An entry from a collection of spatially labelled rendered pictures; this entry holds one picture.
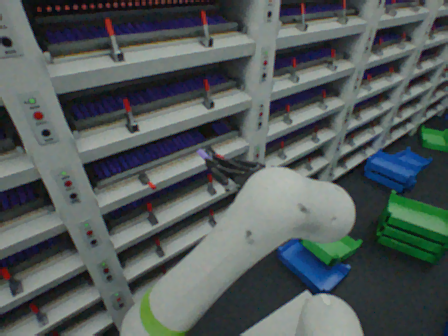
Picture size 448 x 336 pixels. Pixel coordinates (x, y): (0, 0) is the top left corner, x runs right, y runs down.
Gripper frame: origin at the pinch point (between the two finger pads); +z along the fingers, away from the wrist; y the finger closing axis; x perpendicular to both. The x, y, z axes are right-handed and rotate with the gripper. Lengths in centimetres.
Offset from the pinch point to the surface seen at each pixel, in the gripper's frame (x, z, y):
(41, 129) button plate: -18.4, 13.1, 36.0
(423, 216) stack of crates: 71, -15, -115
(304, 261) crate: 80, 13, -51
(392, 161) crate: 68, 26, -167
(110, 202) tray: 8.5, 20.3, 27.2
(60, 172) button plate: -6.6, 16.0, 36.1
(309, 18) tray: -34, 19, -65
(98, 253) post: 26, 24, 36
